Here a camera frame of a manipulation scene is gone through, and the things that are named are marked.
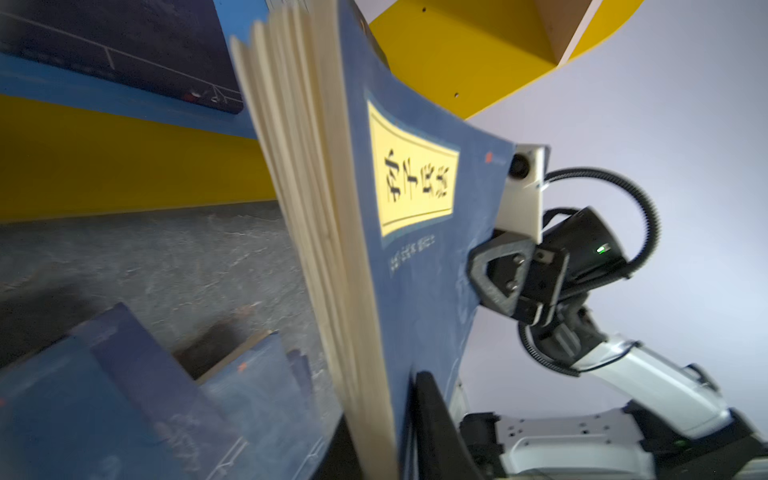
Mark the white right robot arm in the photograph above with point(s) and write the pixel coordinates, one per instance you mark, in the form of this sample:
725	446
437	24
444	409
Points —
676	423

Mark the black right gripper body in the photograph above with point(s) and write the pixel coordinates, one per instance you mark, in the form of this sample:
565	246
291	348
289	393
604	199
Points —
577	250

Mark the yellow wooden bookshelf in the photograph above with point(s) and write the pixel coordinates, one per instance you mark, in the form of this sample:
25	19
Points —
77	145

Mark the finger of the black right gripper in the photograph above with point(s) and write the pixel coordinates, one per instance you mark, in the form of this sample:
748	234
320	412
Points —
497	270

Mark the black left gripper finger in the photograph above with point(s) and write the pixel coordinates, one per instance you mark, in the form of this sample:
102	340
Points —
441	452

